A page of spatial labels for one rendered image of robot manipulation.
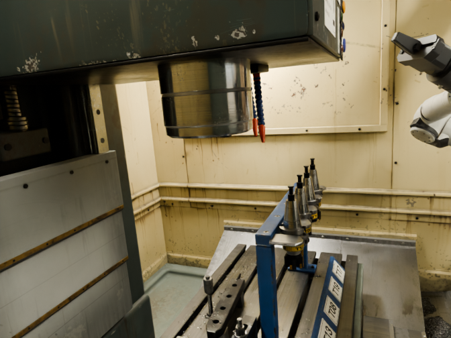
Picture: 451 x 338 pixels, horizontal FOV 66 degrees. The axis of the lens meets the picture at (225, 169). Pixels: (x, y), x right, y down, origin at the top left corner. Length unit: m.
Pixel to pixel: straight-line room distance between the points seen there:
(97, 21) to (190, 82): 0.16
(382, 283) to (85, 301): 1.10
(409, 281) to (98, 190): 1.21
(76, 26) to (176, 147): 1.30
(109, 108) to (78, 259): 0.45
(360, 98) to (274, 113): 0.37
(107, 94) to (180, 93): 0.59
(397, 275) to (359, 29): 1.00
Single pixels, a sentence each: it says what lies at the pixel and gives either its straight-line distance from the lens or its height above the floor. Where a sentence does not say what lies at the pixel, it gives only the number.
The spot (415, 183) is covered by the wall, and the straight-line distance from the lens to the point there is 1.63.
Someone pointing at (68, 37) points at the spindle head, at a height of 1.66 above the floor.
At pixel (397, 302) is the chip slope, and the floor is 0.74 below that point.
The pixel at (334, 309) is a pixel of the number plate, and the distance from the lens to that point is 1.11.
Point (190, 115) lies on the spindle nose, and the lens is 0.55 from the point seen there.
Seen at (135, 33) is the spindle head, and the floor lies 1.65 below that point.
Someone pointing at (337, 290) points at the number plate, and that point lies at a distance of 1.19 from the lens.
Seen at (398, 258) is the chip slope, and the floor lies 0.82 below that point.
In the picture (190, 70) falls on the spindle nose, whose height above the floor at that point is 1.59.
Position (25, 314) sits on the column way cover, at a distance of 0.94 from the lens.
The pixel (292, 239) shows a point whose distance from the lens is 0.82.
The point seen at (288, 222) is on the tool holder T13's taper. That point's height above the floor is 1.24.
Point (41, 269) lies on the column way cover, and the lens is 0.94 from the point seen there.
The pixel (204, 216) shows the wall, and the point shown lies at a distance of 1.89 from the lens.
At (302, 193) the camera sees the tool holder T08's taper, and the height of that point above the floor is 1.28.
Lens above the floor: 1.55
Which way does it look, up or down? 12 degrees down
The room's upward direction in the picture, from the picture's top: 4 degrees counter-clockwise
